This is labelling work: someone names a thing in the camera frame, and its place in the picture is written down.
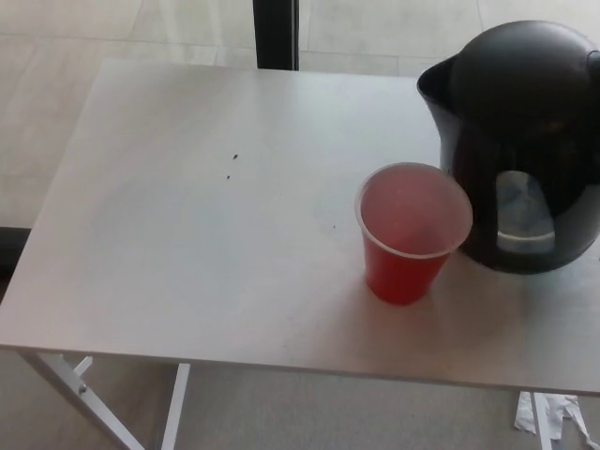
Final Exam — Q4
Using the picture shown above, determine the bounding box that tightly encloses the white diagonal table leg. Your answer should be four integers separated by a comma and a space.
21, 352, 147, 450

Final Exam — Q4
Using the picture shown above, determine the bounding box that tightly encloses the black vertical pillar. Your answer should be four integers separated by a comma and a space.
252, 0, 301, 72

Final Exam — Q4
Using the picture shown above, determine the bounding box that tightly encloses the black electric kettle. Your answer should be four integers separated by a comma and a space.
415, 20, 600, 276

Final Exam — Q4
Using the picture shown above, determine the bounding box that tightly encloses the crumpled white paper scrap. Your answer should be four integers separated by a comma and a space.
513, 392, 593, 443

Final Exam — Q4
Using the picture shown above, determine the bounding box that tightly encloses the white straight table leg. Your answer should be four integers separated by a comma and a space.
532, 392, 553, 450
158, 363, 192, 450

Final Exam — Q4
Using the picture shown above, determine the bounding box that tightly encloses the red plastic cup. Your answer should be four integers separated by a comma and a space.
354, 161, 473, 307

